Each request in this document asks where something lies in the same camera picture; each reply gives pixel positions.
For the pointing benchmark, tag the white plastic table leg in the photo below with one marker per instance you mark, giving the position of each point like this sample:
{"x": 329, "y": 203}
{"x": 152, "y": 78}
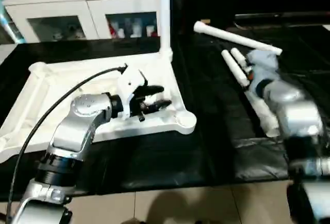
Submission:
{"x": 238, "y": 56}
{"x": 234, "y": 69}
{"x": 165, "y": 18}
{"x": 237, "y": 37}

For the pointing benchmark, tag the white plastic table top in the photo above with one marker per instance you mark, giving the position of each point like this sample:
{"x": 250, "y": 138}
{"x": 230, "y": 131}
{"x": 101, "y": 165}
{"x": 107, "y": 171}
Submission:
{"x": 62, "y": 85}

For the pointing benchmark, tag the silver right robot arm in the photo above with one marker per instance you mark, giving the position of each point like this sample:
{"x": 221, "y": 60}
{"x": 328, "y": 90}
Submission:
{"x": 294, "y": 110}

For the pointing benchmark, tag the white cup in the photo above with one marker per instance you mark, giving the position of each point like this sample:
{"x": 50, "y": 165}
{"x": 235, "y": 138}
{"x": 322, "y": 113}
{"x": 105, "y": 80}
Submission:
{"x": 150, "y": 30}

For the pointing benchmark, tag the black work mat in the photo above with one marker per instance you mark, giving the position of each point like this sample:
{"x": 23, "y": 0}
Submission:
{"x": 216, "y": 131}

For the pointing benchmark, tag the white bottle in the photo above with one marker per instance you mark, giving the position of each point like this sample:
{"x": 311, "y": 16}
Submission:
{"x": 136, "y": 28}

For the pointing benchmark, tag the red bottle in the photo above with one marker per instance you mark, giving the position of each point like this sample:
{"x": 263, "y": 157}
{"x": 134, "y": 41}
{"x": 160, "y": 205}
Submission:
{"x": 112, "y": 28}

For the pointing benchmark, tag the tan label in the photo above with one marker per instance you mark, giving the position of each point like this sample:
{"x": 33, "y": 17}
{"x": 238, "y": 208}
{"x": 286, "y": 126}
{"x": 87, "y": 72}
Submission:
{"x": 205, "y": 22}

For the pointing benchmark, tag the white glass door cabinet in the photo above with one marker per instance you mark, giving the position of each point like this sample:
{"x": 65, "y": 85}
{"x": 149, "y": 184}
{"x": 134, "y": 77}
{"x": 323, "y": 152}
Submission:
{"x": 77, "y": 2}

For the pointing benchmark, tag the white side table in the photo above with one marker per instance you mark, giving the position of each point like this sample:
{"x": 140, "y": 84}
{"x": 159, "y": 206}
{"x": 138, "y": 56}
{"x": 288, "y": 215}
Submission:
{"x": 6, "y": 51}

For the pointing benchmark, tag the cyan plastic item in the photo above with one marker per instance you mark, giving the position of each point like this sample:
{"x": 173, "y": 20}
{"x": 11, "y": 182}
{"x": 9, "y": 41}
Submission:
{"x": 10, "y": 26}

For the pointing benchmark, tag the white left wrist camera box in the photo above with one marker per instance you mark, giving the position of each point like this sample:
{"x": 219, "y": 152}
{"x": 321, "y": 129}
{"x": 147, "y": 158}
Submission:
{"x": 131, "y": 80}

